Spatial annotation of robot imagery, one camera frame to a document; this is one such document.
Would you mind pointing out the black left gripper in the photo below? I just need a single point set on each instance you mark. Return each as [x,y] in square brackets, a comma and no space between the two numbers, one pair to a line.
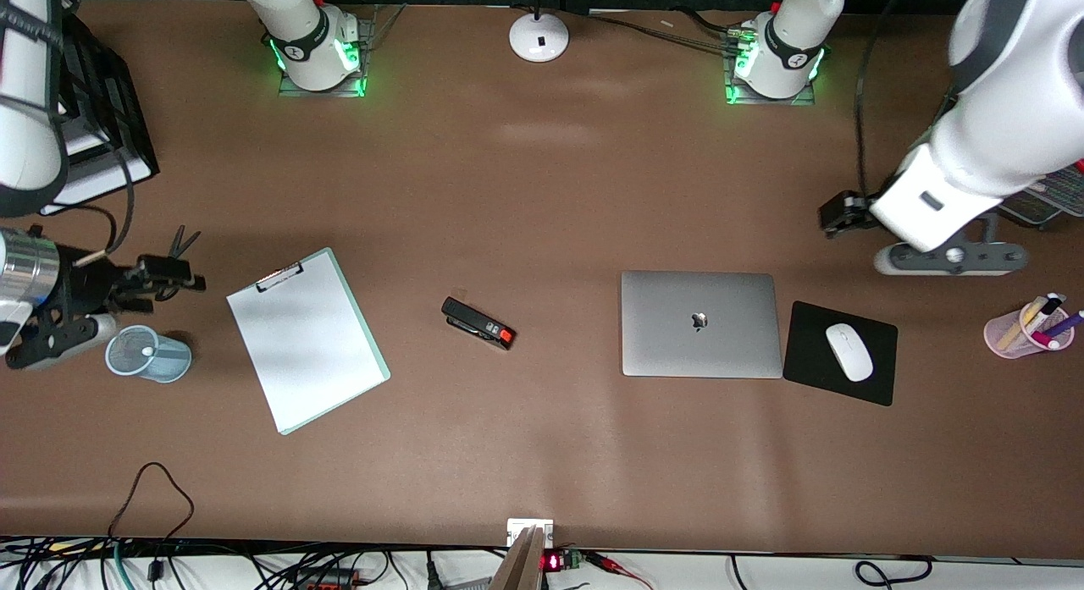
[847,212]

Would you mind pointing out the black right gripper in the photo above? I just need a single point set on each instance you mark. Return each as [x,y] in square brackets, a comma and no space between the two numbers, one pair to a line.
[91,284]

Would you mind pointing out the silver laptop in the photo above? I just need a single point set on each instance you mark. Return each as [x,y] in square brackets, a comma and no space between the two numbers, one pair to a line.
[699,323]

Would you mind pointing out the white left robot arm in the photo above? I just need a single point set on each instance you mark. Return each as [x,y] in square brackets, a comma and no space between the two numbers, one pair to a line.
[999,133]

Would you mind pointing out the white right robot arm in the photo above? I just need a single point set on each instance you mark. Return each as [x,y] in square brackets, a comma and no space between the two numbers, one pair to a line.
[25,107]

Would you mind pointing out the white marker with black cap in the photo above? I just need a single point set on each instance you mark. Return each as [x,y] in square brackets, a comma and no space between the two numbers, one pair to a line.
[1043,309]

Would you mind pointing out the pink marker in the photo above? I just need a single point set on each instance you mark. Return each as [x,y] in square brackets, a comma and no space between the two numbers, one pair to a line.
[1043,336]

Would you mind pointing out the purple marker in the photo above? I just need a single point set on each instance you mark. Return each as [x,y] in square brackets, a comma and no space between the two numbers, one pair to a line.
[1069,322]

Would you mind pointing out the light blue mesh cup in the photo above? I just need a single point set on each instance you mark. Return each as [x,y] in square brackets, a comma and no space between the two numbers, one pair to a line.
[161,357]

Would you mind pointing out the white paper sheet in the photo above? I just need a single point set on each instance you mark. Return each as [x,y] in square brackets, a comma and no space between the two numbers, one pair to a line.
[106,179]
[313,353]

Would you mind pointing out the white computer mouse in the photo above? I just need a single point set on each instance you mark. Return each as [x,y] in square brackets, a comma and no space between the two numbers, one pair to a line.
[849,351]

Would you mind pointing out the black mouse pad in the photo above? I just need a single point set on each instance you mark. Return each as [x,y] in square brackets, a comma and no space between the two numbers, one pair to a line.
[813,361]

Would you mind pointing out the black letter tray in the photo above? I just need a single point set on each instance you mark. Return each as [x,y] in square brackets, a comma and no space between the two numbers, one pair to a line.
[110,90]

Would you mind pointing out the yellow pen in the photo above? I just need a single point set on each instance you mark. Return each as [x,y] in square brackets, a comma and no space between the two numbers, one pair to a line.
[1016,328]

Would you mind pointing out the pink translucent pen cup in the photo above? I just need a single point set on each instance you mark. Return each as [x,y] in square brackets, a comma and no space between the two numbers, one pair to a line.
[1012,346]

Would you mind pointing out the teal clipboard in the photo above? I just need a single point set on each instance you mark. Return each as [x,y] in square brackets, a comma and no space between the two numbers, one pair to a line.
[373,353]

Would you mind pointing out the black stapler with red tip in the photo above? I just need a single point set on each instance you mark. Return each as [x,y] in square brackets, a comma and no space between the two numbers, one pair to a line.
[474,321]

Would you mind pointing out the orange connector strip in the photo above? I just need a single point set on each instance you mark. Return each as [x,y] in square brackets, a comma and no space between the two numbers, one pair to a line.
[326,580]

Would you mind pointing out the white lamp base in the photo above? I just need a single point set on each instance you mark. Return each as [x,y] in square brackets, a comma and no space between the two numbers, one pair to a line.
[539,38]

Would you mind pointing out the white label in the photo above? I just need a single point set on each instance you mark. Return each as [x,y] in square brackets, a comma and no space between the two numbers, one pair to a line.
[518,527]

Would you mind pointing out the circuit board with red display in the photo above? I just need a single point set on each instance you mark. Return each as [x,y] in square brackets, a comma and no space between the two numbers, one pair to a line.
[563,560]

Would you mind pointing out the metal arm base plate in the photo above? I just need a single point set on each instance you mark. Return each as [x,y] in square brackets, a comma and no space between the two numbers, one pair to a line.
[737,95]
[360,82]

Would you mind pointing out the grey camera post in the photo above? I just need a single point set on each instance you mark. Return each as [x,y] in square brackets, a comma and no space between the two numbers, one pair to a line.
[518,565]

